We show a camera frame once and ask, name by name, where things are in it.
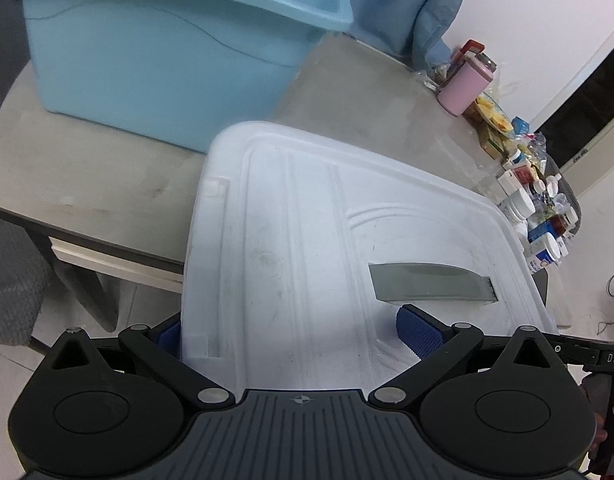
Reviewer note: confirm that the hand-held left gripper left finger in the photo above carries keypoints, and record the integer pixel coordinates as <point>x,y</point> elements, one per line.
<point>137,355</point>

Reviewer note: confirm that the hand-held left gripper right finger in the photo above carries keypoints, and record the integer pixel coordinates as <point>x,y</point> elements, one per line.
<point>418,331</point>

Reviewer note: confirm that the white plastic bin lid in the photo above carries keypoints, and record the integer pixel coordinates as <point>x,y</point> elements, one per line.
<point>287,260</point>

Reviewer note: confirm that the light blue plastic storage bin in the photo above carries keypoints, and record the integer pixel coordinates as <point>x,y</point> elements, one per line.
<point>162,60</point>

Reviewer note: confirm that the grey desktop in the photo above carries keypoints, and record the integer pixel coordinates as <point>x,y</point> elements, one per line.
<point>87,170</point>

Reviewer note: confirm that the person's right hand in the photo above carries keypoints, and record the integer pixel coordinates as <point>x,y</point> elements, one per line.
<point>599,435</point>

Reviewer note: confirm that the cluster of medicine bottles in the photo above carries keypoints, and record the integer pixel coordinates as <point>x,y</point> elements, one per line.
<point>532,210</point>

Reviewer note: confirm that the green box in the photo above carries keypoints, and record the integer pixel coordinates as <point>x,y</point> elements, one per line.
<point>493,142</point>

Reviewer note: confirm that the plate of yellow snacks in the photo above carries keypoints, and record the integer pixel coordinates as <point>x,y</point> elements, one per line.
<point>494,115</point>

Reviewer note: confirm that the small blue carton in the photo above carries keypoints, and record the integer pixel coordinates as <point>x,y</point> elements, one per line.
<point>521,126</point>

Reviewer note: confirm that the dark window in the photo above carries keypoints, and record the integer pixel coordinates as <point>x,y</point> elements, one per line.
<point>587,110</point>

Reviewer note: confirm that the pink thermos bottle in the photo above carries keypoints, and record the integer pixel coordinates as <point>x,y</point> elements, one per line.
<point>464,87</point>

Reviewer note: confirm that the red canister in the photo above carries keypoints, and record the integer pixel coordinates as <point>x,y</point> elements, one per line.
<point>469,50</point>

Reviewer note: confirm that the dark grey chair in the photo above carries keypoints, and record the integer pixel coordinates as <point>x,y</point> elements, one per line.
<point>7,50</point>

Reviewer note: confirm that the blue curtain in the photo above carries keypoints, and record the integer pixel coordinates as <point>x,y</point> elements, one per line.
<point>387,0</point>

